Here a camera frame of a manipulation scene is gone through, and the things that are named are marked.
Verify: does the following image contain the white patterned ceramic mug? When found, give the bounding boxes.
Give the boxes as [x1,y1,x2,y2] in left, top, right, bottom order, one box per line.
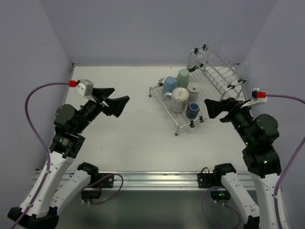
[163,87,189,113]

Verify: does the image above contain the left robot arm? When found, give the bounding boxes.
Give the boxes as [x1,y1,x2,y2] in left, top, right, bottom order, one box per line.
[8,83,130,229]

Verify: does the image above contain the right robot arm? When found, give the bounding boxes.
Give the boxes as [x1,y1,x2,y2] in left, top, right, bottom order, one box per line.
[204,98,289,229]

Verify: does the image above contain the clear glass on rack right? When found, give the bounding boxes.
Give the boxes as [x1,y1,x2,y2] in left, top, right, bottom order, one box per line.
[234,61,249,79]

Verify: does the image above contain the clear glass on rack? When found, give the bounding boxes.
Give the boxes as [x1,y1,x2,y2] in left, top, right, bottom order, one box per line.
[206,33,223,53]
[234,61,249,79]

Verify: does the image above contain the clear glass on rack top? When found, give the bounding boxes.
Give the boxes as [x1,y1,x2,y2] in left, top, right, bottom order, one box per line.
[206,33,223,53]

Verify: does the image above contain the dark blue ceramic cup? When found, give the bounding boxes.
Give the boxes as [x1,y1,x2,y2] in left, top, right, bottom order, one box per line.
[186,103,200,119]

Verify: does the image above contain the grey ceramic mug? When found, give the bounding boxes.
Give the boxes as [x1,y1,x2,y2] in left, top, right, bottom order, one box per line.
[187,83,200,103]

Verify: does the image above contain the light green plastic cup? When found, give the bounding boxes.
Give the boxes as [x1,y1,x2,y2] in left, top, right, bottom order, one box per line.
[176,69,190,88]

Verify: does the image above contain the light blue plastic cup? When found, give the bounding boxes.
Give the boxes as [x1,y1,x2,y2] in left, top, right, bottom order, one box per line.
[162,76,176,94]

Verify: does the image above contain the right black controller box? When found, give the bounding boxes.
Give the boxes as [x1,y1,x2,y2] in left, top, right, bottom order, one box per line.
[210,188,231,204]

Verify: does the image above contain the black controller box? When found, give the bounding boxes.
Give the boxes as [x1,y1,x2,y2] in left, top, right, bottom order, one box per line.
[81,190,102,203]
[210,188,231,204]

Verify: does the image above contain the left black controller box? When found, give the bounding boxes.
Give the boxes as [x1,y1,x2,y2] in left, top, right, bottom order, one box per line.
[81,190,102,203]

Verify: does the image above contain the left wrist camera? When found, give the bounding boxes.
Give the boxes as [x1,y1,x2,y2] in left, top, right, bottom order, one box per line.
[76,79,94,97]

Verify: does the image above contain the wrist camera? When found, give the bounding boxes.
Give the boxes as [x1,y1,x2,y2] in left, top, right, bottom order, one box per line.
[241,88,267,108]
[76,79,94,97]

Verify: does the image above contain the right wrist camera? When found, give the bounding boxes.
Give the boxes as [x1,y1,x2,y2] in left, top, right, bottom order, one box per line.
[241,88,267,108]

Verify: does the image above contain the metal wire dish rack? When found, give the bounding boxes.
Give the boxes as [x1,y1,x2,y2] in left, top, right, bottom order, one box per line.
[149,45,247,135]

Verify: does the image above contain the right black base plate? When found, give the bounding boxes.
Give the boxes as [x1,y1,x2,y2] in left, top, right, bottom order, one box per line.
[197,167,223,188]

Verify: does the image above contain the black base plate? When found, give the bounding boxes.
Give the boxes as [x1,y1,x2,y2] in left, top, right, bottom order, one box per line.
[197,167,223,188]
[94,173,114,189]

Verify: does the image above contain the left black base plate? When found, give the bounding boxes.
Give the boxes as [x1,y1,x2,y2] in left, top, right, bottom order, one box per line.
[94,173,114,189]

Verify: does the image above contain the aluminium mounting rail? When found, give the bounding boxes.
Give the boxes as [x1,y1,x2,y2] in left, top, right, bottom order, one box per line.
[33,168,282,191]

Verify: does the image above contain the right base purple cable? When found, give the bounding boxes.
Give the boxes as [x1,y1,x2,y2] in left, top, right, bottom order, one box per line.
[201,187,242,229]

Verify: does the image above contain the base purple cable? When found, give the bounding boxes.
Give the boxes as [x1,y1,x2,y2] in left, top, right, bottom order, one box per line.
[85,173,124,206]
[201,187,242,229]

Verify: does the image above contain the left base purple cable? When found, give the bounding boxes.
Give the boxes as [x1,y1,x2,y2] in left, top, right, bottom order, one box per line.
[85,173,124,206]

